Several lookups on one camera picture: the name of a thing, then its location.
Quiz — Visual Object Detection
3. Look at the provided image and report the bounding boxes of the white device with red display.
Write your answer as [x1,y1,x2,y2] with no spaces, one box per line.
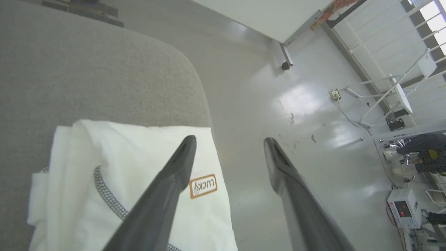
[387,188,423,229]

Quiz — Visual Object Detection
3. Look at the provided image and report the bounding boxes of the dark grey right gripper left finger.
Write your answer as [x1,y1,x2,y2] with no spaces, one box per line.
[103,135,198,251]

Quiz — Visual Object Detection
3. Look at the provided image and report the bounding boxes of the white long-sleeve shirt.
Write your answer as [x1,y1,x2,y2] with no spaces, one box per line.
[27,120,238,251]

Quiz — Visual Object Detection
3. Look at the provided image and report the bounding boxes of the dark floor base plate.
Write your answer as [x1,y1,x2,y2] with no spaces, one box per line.
[21,0,124,28]

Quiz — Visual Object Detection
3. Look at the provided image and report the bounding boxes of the grey fabric sofa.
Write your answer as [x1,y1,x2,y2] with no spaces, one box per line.
[0,0,214,251]

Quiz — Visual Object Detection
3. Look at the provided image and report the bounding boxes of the plain white partition panel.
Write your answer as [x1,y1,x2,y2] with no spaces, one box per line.
[190,0,336,44]

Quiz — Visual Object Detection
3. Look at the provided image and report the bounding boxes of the thin floor cable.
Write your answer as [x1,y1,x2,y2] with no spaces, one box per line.
[336,99,395,182]

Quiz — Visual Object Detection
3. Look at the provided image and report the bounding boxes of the white folding chair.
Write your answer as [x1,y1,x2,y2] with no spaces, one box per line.
[344,0,446,128]

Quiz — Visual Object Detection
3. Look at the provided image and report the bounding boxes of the grey metal panel stand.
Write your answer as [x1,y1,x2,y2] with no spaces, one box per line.
[268,10,325,71]

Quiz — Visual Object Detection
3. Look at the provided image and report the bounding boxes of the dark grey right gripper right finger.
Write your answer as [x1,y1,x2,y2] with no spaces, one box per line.
[264,137,356,251]

